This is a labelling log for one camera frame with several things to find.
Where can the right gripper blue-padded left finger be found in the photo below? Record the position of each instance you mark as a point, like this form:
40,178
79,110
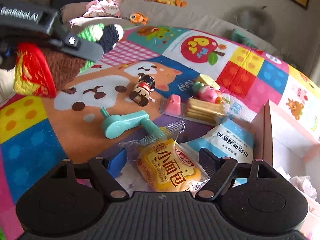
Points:
104,172

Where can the pink cardboard box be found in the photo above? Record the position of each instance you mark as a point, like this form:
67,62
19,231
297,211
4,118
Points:
284,144

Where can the packaged wafer biscuits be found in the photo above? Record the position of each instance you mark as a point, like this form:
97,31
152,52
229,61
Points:
203,112

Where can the blue white cotton pads pack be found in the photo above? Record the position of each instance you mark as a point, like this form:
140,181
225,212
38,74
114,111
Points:
228,139

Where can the orange clownfish plush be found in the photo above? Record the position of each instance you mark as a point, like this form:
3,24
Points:
138,18

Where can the teal plastic hand crank toy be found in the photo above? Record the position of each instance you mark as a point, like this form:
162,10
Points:
115,125

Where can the colourful cartoon play mat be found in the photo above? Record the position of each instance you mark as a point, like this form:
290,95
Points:
37,133

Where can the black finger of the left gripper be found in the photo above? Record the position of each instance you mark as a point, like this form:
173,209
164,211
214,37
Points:
88,50

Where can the beige bed sheet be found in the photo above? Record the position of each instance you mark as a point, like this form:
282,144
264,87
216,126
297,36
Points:
296,38

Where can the pink plastic jelly cup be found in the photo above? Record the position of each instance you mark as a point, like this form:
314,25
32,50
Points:
171,106

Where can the crumpled white tissue paper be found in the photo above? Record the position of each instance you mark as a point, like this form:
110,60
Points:
304,184

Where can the yellow packaged small bread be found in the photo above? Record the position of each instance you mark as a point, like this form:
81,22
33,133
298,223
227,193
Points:
159,163

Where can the yellow round sponge toy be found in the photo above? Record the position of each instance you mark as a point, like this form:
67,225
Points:
207,80

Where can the grey round fan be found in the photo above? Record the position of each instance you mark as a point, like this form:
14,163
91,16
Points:
254,19

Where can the teal cloth item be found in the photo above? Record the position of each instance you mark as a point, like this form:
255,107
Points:
239,37

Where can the green brown crochet doll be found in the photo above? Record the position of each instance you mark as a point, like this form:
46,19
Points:
42,71

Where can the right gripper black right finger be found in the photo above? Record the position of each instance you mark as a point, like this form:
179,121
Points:
220,172

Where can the wind-up soldier toy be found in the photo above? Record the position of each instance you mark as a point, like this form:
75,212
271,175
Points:
141,93

